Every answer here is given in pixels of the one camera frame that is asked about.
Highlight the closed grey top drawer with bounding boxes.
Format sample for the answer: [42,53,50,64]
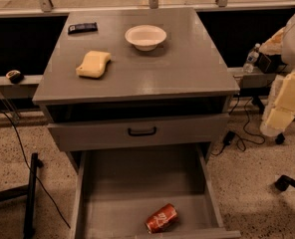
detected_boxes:
[48,114,229,151]

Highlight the black tape measure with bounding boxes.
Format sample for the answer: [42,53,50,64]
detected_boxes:
[6,70,24,84]

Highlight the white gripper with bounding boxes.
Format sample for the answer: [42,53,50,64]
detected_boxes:
[267,71,295,132]

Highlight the black power adapter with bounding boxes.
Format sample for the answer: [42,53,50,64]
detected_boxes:
[223,131,236,146]

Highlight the small black box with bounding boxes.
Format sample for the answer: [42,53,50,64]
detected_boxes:
[258,54,280,74]

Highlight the black cable right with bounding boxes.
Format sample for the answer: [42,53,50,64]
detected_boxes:
[210,93,267,157]

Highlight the red coke can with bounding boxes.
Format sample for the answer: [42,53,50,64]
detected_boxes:
[145,203,178,234]

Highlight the black cable left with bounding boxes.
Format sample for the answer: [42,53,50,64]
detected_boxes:
[0,109,72,230]

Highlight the grey drawer cabinet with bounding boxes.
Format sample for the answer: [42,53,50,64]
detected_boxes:
[32,7,241,171]

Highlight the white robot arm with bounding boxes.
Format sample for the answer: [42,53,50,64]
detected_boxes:
[259,14,295,136]

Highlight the black drawer handle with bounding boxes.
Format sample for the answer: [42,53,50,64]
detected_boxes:
[128,126,157,137]

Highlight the black metal stand left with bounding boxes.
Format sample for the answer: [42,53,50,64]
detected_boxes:
[0,152,43,239]

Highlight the clear water bottle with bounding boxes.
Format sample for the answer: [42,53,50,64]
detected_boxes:
[243,43,260,73]

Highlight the open grey middle drawer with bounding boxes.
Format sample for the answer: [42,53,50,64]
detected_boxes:
[69,143,240,239]

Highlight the black cable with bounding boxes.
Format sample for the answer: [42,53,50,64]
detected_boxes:
[210,93,267,157]
[0,109,72,230]

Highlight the white paper bowl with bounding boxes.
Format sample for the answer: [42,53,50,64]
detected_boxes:
[125,25,166,51]

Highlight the yellow sponge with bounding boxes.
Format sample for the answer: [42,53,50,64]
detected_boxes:
[76,51,111,79]

